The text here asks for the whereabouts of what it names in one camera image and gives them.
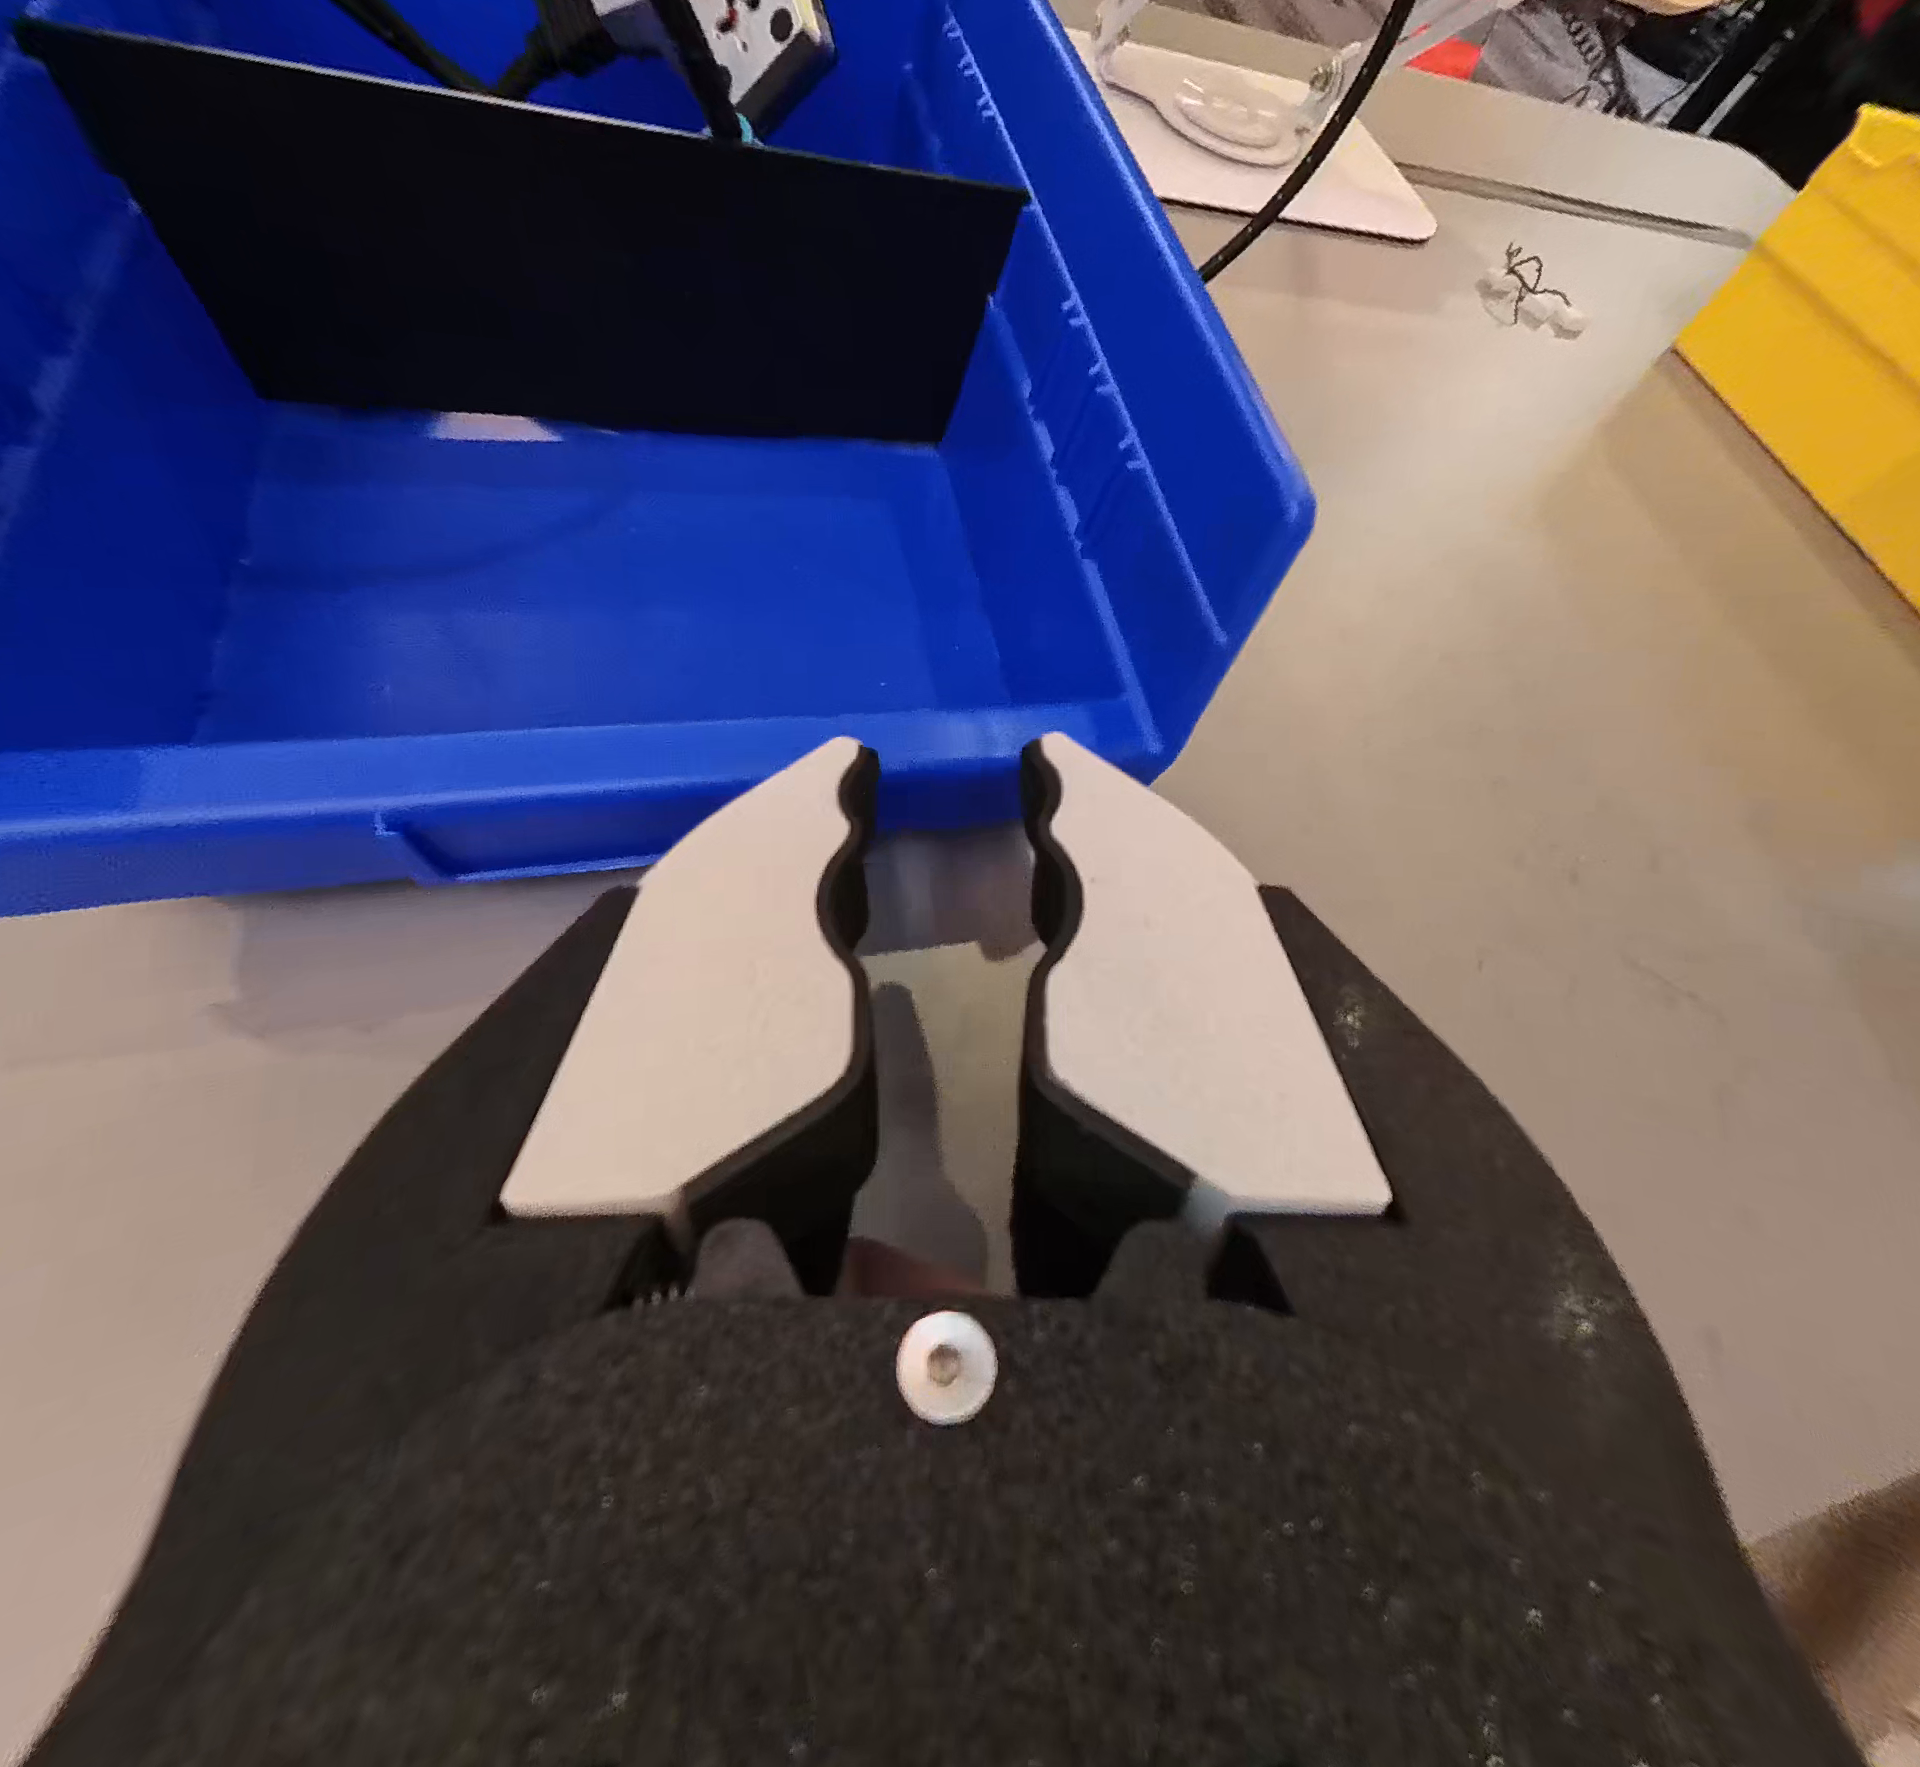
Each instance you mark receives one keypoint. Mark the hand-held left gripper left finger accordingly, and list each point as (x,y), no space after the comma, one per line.
(704,1016)

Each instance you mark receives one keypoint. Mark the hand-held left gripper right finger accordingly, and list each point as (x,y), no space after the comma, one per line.
(1200,1016)

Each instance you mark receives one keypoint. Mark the blue plastic bin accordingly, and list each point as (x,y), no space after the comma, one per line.
(602,596)

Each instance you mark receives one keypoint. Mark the yellow plastic bin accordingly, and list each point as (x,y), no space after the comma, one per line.
(1830,372)

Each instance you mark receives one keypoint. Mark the grey desk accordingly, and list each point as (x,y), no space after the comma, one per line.
(1501,747)

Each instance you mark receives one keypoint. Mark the small white clip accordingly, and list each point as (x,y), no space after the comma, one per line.
(1529,304)

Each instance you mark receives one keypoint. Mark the white tablet stand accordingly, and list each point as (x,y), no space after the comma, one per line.
(1200,102)

